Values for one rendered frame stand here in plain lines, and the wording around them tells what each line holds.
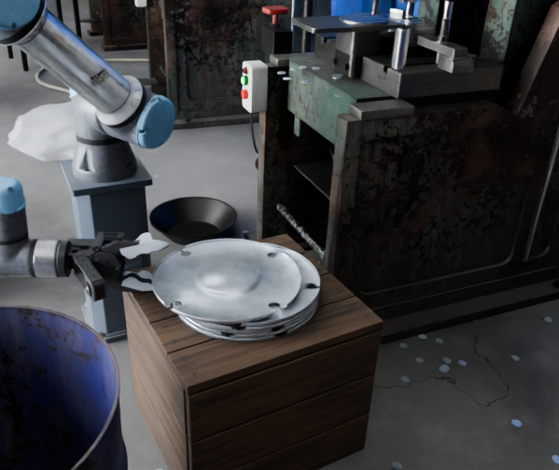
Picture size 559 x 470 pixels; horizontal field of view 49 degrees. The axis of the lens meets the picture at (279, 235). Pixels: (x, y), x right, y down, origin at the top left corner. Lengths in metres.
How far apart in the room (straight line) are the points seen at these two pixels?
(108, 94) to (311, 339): 0.62
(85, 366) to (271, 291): 0.37
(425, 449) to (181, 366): 0.63
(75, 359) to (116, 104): 0.53
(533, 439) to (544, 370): 0.26
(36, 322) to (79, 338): 0.08
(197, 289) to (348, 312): 0.29
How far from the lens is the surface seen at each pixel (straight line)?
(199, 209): 2.26
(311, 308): 1.16
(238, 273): 1.21
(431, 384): 1.62
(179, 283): 1.20
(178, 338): 1.14
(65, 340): 1.03
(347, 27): 1.55
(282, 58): 1.82
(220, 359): 1.09
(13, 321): 1.06
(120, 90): 1.30
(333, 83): 1.58
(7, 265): 1.27
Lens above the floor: 1.06
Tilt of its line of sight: 29 degrees down
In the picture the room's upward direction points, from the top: 2 degrees clockwise
